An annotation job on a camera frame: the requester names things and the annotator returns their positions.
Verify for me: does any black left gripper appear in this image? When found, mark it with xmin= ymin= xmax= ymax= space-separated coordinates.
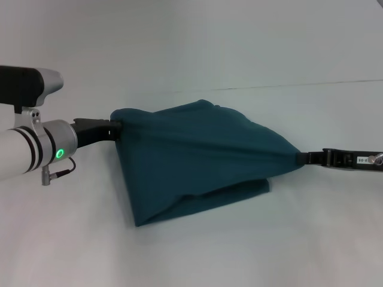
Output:
xmin=72 ymin=118 xmax=123 ymax=149

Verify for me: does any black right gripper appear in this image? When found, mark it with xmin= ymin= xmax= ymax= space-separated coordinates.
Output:
xmin=296 ymin=148 xmax=383 ymax=173

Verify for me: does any blue shirt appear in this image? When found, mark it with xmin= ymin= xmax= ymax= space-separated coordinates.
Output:
xmin=110 ymin=99 xmax=303 ymax=228

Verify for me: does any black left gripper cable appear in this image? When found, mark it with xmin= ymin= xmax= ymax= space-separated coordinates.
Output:
xmin=41 ymin=157 xmax=77 ymax=187

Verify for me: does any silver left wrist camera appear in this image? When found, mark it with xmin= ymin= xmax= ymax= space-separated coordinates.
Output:
xmin=0 ymin=65 xmax=65 ymax=115

